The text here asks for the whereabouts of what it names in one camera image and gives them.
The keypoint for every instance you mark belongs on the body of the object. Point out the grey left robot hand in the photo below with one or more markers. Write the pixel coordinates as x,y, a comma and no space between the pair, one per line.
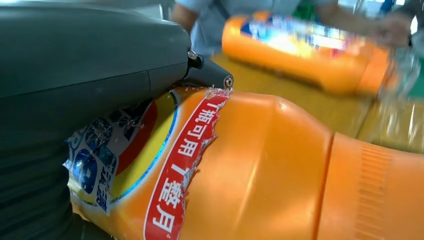
82,63

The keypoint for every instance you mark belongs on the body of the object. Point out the orange detergent bottle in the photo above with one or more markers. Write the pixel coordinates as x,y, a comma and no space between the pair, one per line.
265,172
291,63

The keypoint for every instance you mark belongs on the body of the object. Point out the person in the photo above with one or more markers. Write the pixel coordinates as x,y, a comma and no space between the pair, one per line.
212,30

